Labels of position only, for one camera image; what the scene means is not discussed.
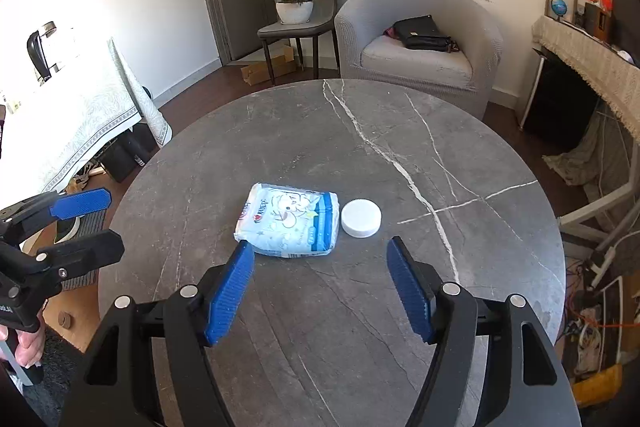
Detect white round plastic lid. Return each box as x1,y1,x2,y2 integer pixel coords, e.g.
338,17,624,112
341,198,383,238

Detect blue tissue packet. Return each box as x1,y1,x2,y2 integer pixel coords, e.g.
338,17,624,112
233,182,342,259

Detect grey draped cloth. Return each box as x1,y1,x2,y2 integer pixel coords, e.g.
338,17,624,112
542,112,621,188

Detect brown wooden box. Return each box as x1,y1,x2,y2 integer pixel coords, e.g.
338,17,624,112
582,2,613,42

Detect black handbag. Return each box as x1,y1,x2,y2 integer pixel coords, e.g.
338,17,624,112
392,15,458,54

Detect cream lace cloth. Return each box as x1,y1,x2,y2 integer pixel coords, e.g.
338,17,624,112
531,14,640,138

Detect potted plant in white pot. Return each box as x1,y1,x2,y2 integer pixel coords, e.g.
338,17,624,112
275,0,367,26

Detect person's left hand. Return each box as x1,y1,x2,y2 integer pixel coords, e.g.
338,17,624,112
0,324,46,370

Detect black monitor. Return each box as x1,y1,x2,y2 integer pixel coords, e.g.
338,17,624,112
611,0,640,52

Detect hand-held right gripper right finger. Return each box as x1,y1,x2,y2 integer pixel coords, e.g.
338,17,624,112
386,236,583,427

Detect white power strip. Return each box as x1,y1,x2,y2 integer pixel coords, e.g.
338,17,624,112
585,247,618,288

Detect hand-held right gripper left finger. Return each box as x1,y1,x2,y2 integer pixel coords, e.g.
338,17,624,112
59,240,256,427

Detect black curved chair back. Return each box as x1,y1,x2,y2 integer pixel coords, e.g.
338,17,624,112
26,22,66,85

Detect table with white cloth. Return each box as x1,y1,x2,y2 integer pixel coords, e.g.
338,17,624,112
15,37,173,192

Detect flat cardboard box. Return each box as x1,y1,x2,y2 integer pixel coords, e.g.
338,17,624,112
240,44,297,86

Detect white desk frame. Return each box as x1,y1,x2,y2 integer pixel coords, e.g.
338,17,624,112
557,184,640,258

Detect dark ridged mat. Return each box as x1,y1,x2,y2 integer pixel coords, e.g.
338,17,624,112
50,207,108,290

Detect black cabinet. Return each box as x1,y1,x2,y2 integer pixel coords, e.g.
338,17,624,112
520,49,598,152

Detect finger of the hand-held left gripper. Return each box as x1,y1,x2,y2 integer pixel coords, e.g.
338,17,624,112
34,229,125,281
0,188,112,243

